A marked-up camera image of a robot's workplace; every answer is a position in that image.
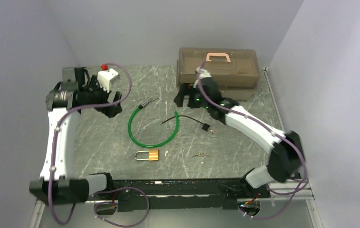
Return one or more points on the brown plastic toolbox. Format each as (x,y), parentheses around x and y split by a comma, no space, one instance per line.
(236,71)

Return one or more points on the brass padlock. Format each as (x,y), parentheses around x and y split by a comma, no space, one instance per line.
(147,155)

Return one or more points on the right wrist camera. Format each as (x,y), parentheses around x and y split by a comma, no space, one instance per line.
(202,73)

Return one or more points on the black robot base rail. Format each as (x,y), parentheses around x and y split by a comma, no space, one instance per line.
(225,193)

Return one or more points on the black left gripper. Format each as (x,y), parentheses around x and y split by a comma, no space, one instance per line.
(94,85)

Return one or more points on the silver key bunch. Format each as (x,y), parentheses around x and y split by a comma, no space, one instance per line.
(201,155)

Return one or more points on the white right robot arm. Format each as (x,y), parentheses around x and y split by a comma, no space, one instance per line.
(284,149)

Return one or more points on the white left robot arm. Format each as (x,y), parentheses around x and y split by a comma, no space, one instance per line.
(57,180)

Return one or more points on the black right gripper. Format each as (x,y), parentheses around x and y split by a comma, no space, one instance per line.
(188,90)

